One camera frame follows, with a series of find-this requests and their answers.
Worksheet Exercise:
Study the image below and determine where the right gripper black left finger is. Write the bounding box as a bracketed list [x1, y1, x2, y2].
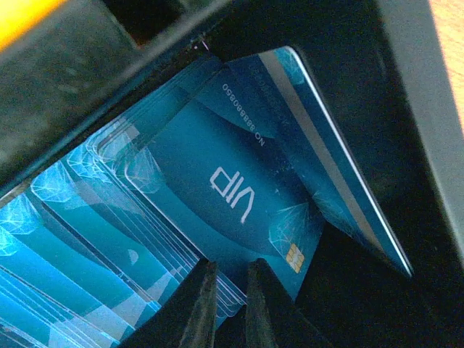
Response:
[120, 260, 218, 347]

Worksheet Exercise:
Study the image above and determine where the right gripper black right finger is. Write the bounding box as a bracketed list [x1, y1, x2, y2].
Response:
[245, 258, 333, 347]

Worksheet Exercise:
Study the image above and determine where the blue VIP credit card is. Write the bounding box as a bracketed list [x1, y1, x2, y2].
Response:
[96, 69, 324, 297]

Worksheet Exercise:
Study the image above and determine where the blue card stack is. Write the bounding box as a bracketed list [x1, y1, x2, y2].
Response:
[1, 46, 412, 347]

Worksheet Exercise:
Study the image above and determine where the black bin with blue cards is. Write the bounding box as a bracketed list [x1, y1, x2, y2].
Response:
[1, 1, 463, 347]

